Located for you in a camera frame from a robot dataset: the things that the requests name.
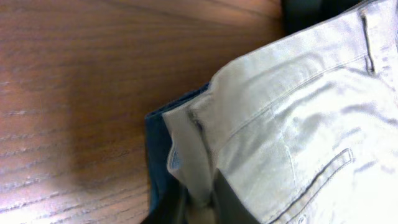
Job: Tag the beige khaki shorts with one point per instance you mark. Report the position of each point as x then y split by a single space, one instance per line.
303 130

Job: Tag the navy blue shorts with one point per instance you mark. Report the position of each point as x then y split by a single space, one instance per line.
168 198

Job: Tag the black garment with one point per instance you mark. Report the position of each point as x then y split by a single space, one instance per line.
301 14

